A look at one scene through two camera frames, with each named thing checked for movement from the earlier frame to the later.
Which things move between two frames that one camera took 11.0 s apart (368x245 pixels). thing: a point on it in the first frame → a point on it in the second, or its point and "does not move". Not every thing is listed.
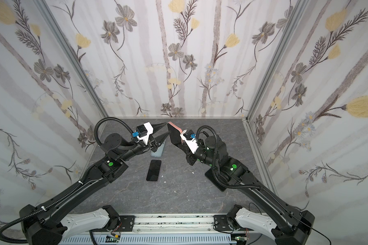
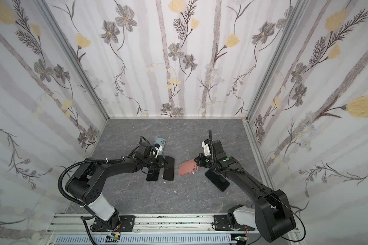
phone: [175, 132] → [168, 168]
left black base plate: [127, 223] does not move
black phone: [210, 175] does not move
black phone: [154, 170] does not move
